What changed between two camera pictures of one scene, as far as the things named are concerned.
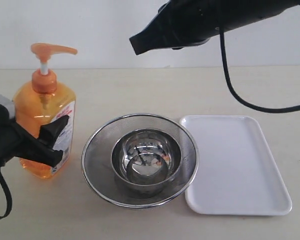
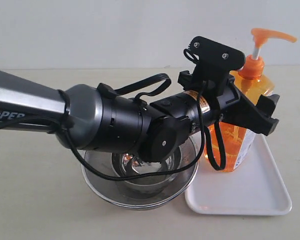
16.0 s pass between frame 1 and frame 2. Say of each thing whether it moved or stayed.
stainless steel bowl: stayed
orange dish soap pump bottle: moved
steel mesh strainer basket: stayed
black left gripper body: moved
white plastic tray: stayed
